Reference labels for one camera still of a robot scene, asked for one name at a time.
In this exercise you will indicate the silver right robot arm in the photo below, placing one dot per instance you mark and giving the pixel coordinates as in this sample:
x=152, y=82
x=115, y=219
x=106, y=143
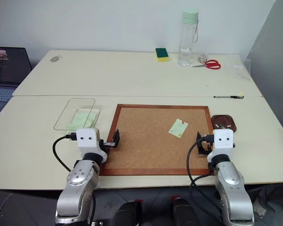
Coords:
x=231, y=188

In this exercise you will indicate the brown wooden dish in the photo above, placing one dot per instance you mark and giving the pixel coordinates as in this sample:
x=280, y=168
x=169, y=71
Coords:
x=224, y=118

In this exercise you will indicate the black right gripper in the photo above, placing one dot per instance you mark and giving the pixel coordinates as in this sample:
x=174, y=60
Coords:
x=207, y=144

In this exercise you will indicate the dark rounded shape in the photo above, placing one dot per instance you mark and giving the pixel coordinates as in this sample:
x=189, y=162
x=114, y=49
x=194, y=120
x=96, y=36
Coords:
x=184, y=212
x=128, y=214

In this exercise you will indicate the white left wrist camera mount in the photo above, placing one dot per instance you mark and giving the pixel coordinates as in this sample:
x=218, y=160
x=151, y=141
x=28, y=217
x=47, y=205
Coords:
x=87, y=141

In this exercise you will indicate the clear bottle with green cap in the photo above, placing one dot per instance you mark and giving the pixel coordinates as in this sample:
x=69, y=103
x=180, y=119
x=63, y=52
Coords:
x=187, y=40

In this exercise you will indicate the yellow and green sponge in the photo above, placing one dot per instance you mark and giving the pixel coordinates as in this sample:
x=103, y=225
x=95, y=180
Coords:
x=162, y=55

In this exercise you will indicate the clear plastic bag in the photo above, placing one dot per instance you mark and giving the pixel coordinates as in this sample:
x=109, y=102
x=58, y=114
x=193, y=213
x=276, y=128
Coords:
x=240, y=70

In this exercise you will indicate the clear plastic tray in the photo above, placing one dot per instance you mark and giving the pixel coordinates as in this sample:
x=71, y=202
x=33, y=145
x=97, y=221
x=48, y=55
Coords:
x=61, y=120

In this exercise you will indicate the black pen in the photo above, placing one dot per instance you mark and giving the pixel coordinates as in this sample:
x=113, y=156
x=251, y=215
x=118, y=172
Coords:
x=226, y=96

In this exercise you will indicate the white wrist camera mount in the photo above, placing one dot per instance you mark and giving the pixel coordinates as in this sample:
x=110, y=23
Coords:
x=87, y=141
x=222, y=141

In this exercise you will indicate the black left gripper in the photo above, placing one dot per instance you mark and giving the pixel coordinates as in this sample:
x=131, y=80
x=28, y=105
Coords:
x=107, y=144

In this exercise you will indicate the stack of green notes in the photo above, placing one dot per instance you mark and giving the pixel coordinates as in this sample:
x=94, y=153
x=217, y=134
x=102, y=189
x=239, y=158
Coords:
x=81, y=120

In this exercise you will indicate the light green paper note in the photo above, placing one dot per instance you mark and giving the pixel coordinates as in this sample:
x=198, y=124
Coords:
x=177, y=128

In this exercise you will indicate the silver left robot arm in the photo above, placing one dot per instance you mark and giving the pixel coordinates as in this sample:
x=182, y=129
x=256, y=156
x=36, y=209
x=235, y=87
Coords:
x=80, y=186

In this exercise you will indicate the cork board with wooden frame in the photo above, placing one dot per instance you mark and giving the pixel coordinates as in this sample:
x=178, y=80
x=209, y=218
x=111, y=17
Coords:
x=146, y=141

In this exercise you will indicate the dark laptop computer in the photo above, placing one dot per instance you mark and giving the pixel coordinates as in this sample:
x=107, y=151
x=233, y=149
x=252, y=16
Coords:
x=7, y=68

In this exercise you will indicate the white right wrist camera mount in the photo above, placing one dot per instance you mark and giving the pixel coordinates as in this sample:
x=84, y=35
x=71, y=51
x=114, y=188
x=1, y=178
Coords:
x=222, y=141

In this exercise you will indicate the grey partition panel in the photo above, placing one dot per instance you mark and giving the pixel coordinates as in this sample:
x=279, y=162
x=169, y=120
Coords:
x=271, y=70

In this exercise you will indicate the small yellow paper scrap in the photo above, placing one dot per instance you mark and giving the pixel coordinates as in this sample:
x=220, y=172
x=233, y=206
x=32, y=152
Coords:
x=240, y=93

